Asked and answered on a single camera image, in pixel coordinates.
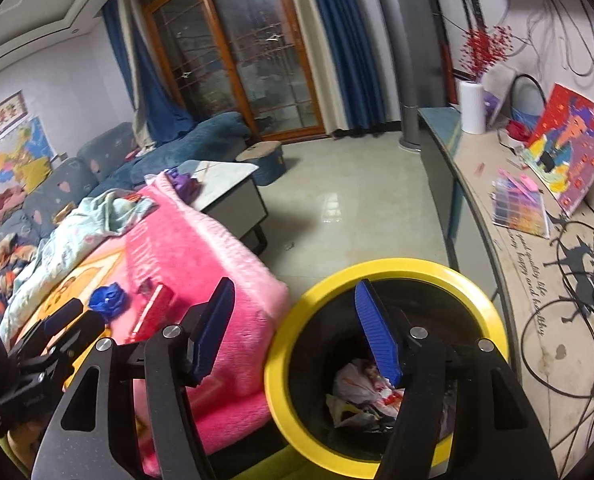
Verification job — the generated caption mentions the grey blue sofa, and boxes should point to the grey blue sofa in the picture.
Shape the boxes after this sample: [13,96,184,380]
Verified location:
[0,112,251,245]

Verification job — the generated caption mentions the blue curtain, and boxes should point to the blue curtain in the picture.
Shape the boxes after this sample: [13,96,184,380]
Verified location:
[293,0,387,136]
[102,0,197,151]

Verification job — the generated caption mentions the pink cartoon blanket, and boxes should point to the pink cartoon blanket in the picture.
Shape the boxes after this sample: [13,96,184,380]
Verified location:
[12,174,289,479]

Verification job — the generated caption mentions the world map poster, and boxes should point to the world map poster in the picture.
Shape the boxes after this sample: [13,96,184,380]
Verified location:
[0,116,56,215]

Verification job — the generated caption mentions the blue crumpled plastic bag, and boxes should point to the blue crumpled plastic bag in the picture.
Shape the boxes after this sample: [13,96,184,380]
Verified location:
[88,283,128,324]

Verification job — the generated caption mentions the colourful painting board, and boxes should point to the colourful painting board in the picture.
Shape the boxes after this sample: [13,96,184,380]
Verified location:
[521,84,594,216]

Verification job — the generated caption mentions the silver tower air conditioner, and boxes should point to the silver tower air conditioner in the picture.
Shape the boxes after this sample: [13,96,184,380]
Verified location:
[378,0,447,153]

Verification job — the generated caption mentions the purple cloth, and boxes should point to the purple cloth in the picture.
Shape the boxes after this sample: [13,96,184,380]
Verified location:
[165,168,201,205]

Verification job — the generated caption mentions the white coffee table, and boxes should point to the white coffee table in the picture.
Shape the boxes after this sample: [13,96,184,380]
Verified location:
[178,159,268,256]

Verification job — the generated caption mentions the yellow rim trash bin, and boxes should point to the yellow rim trash bin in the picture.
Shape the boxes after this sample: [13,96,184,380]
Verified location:
[265,258,509,479]

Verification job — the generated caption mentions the red flat box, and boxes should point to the red flat box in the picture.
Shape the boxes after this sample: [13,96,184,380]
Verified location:
[126,278,175,344]

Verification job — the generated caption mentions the colour swatch book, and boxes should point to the colour swatch book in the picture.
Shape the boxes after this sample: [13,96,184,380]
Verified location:
[491,169,550,238]

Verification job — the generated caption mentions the light blue patterned quilt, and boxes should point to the light blue patterned quilt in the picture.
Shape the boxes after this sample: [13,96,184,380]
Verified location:
[0,188,157,349]

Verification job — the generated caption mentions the white paper roll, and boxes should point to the white paper roll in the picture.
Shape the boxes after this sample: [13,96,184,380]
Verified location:
[459,80,486,134]

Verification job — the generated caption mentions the white plastic bag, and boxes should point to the white plastic bag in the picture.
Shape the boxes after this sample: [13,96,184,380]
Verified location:
[326,360,404,432]

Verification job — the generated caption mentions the blue curtain right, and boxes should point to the blue curtain right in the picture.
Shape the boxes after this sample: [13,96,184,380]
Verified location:
[293,0,387,136]

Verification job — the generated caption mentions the round blue footstool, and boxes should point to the round blue footstool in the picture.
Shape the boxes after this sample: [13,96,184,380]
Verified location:
[235,141,287,186]

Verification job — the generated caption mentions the blue curtain left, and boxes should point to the blue curtain left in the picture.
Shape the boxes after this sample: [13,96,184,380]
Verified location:
[102,0,197,151]

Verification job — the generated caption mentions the wooden glass sliding door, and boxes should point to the wooden glass sliding door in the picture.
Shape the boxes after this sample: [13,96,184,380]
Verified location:
[140,0,324,142]

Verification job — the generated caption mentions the tv cabinet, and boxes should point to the tv cabinet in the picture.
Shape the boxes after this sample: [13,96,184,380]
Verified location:
[419,107,594,479]

